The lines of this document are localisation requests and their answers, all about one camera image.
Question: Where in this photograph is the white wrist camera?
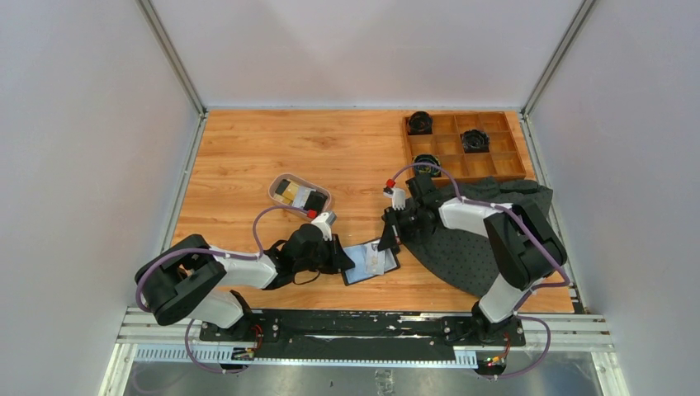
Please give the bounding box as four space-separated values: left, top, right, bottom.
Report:
311 211 337 241
382 179 406 210

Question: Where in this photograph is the black credit card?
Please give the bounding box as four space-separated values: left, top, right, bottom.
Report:
303 191 328 214

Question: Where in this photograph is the white credit card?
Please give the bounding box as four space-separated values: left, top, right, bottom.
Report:
365 241 385 276

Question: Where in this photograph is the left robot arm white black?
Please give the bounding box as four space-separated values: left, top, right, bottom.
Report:
135 224 355 341

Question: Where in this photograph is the black card holder wallet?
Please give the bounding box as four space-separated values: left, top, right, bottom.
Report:
342 238 400 286

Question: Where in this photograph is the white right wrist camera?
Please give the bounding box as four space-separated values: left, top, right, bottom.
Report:
382 179 406 210

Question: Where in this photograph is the black rolled belt green pattern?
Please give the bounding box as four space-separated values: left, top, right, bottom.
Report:
413 153 442 178

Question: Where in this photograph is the pink oval card tray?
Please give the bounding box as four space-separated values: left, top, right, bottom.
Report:
267 173 333 221

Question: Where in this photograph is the aluminium frame rail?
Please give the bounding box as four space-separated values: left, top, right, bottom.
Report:
99 308 627 395

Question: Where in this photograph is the black rolled belt middle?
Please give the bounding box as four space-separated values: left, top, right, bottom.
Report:
460 129 490 153

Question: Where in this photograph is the dark grey dotted cloth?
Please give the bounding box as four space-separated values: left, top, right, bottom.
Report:
404 177 554 297

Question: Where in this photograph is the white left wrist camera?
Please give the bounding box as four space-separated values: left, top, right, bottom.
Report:
311 211 337 241

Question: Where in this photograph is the black rolled belt top left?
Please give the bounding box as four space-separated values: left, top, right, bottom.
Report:
406 111 433 136

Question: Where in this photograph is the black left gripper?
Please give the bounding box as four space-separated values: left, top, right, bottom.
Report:
295 233 355 275

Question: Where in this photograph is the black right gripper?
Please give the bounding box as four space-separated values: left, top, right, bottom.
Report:
378 205 426 252

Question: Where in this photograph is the wooden compartment tray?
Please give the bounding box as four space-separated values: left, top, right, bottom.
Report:
401 111 527 186

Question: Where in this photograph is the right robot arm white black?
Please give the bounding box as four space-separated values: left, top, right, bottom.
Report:
378 174 570 345

